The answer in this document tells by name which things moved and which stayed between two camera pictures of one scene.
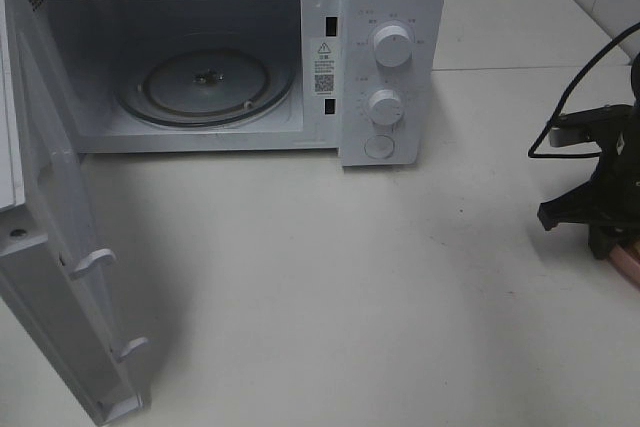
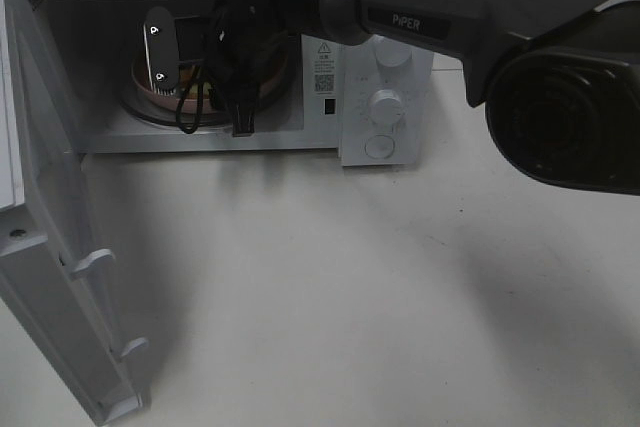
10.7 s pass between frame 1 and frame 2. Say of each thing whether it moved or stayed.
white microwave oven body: stayed
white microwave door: stayed
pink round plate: moved
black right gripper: moved
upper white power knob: stayed
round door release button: stayed
